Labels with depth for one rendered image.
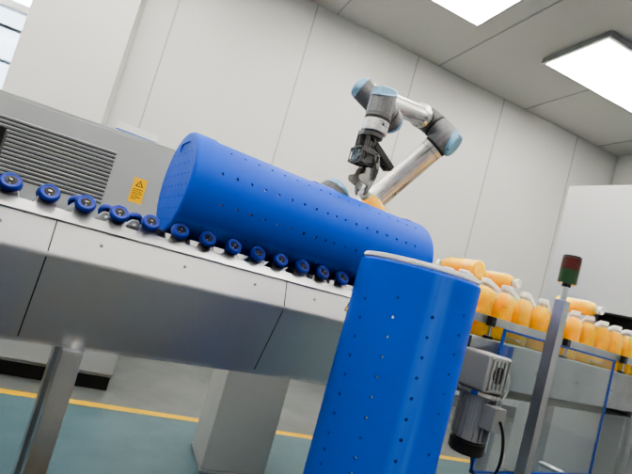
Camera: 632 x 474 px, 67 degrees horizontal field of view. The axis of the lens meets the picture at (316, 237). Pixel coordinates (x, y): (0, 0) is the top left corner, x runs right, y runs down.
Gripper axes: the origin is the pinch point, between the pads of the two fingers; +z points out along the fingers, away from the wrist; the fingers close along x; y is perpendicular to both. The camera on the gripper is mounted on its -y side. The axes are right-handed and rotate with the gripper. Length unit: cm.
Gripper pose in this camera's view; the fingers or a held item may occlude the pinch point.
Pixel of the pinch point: (362, 192)
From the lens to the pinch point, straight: 163.3
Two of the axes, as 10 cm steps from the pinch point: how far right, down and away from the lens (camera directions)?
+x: 5.3, 0.7, -8.5
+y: -8.1, -2.7, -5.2
